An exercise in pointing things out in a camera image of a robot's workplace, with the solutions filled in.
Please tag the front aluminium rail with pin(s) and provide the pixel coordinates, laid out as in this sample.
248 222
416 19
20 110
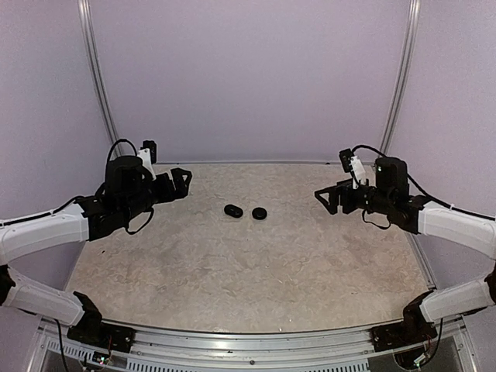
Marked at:
160 349

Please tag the black earbud charging case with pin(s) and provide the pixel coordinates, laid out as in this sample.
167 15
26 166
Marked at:
233 211

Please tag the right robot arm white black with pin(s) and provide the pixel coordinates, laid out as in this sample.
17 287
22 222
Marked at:
421 215

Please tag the aluminium frame post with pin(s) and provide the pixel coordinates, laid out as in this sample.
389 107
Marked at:
88 33
408 48

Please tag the right aluminium frame post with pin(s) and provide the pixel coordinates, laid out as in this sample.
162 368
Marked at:
408 48

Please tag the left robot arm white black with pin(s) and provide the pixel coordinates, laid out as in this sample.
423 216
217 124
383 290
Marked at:
130 188

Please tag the black round earbud case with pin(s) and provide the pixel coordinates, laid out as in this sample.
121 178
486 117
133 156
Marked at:
259 213

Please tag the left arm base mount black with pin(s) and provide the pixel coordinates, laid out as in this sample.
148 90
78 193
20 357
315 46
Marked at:
106 336

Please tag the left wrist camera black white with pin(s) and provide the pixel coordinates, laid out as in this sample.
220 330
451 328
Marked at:
148 155

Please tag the left aluminium frame post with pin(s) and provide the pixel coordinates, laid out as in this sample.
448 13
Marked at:
88 33

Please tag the right wrist camera cable black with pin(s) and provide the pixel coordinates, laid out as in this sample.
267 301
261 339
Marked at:
422 190

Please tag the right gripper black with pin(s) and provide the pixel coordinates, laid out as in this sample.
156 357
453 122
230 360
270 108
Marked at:
346 188

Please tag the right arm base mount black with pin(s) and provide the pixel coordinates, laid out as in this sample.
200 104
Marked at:
398 335

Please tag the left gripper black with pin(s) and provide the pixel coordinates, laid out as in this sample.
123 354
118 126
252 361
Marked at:
180 188

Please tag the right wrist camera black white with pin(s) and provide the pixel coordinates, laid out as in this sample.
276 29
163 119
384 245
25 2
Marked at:
352 165

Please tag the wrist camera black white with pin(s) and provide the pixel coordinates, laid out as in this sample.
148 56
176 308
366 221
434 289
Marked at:
352 165
148 155

